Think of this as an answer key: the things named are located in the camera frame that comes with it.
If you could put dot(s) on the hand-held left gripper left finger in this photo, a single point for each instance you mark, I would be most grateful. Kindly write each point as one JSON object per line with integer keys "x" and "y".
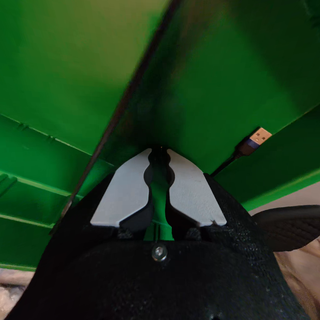
{"x": 120, "y": 200}

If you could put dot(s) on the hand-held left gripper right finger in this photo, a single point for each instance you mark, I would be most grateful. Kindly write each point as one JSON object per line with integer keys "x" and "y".
{"x": 195, "y": 197}

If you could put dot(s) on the green plastic bin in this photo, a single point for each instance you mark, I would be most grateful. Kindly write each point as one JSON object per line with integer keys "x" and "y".
{"x": 62, "y": 62}

